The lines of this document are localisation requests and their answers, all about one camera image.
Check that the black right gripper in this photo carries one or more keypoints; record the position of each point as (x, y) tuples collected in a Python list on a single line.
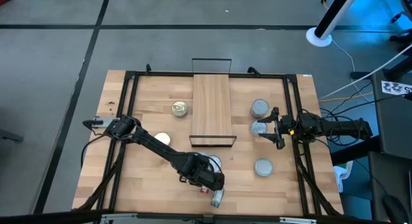
[(286, 125)]

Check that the dark side desk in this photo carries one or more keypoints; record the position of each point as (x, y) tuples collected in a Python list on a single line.
[(392, 137)]

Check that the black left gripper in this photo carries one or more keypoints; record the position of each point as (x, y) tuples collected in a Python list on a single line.
[(199, 171)]

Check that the blue red salmon can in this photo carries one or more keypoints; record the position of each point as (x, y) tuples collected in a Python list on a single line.
[(179, 108), (164, 138)]

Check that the white tower fan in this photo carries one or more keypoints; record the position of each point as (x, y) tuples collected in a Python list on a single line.
[(334, 11)]

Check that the white plastic bag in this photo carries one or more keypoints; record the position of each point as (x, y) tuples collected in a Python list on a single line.
[(342, 174)]

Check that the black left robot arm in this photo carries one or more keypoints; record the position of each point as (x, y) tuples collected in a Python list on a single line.
[(154, 145)]

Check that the black metal rig frame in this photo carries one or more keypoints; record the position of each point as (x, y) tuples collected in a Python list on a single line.
[(167, 73)]

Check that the green label tuna can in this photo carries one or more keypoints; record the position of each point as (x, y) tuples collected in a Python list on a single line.
[(218, 199), (264, 167), (260, 106)]

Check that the black computer mouse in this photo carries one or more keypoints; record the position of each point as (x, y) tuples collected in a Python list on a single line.
[(395, 208)]

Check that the black equipment stand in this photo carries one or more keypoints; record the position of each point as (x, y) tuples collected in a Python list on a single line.
[(400, 35)]

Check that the white printed marker sheet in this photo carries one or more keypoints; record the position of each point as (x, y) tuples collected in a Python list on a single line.
[(396, 87)]

